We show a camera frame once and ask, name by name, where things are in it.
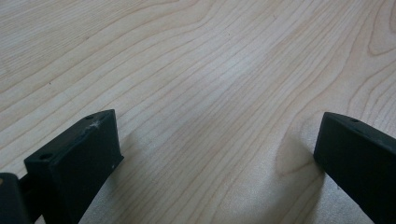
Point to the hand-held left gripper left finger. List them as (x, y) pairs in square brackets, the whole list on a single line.
[(77, 161)]

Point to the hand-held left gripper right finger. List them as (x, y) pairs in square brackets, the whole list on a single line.
[(358, 161)]

